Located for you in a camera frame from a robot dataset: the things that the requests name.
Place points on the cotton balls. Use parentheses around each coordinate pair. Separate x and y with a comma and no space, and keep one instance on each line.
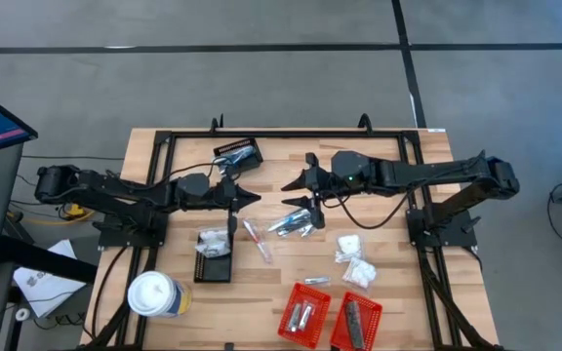
(359,273)
(349,246)
(212,236)
(210,250)

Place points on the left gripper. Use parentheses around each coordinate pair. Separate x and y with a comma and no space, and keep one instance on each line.
(222,195)

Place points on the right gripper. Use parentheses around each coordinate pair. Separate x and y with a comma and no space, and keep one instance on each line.
(322,180)

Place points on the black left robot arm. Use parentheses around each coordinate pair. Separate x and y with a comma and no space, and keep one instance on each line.
(125,195)

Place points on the white tape roll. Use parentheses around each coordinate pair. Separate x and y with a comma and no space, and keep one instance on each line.
(17,315)

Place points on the white paper sheet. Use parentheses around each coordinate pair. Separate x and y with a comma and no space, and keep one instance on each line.
(42,292)

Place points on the nail clipper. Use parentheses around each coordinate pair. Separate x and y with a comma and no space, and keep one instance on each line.
(306,231)
(294,318)
(317,281)
(306,317)

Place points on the black stand beam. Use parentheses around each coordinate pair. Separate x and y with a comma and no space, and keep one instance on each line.
(42,261)

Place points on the red slotted plastic basket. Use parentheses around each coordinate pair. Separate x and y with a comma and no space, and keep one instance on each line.
(320,300)
(373,317)

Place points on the disinfecting wipes canister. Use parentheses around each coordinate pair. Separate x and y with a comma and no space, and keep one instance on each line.
(156,292)

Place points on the red toothbrush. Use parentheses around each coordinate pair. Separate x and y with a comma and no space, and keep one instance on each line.
(256,240)

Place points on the blue toothbrush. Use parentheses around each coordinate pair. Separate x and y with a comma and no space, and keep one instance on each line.
(288,220)
(242,153)
(227,166)

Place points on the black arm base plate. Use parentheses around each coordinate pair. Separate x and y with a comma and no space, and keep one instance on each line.
(461,239)
(115,237)

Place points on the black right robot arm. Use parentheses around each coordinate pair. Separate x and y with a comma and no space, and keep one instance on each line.
(432,170)

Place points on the black slotted plastic basket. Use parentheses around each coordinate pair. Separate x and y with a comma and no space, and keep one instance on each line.
(234,144)
(212,273)

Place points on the black frame hook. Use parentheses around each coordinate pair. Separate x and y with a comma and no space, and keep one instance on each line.
(221,124)
(368,124)

